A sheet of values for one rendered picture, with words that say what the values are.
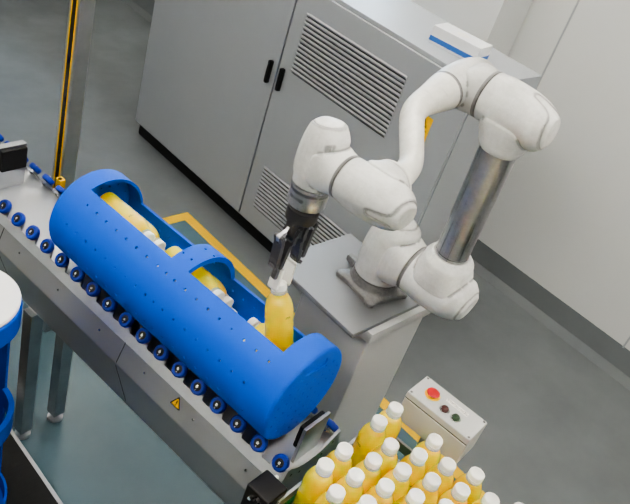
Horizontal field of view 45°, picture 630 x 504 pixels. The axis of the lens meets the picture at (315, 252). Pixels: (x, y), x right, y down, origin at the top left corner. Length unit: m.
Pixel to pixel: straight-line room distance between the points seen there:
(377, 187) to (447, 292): 0.77
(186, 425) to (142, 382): 0.18
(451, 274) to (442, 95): 0.56
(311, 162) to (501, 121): 0.56
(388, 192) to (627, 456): 2.83
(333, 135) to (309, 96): 2.19
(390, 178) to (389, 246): 0.77
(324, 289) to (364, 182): 0.89
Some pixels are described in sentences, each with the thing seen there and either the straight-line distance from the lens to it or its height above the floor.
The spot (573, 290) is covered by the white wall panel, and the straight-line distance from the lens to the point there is 4.57.
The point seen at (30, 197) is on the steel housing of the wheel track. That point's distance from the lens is 2.63.
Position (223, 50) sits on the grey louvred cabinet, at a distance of 4.19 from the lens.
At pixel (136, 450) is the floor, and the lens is 3.09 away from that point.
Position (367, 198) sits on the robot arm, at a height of 1.69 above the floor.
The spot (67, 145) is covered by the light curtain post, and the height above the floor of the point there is 0.94.
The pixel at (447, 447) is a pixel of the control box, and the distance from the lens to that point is 2.03.
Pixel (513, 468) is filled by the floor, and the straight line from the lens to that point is 3.66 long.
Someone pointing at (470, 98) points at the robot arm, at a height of 1.78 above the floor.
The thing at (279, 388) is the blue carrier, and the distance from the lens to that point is 1.77.
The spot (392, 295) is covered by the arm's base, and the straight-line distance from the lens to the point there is 2.42.
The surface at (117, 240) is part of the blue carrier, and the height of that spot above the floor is 1.19.
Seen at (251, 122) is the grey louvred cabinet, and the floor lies 0.63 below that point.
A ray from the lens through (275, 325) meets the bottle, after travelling 1.82.
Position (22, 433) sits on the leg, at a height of 0.04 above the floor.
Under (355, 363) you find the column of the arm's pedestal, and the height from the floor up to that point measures 0.85.
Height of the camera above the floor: 2.41
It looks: 34 degrees down
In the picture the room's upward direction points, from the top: 19 degrees clockwise
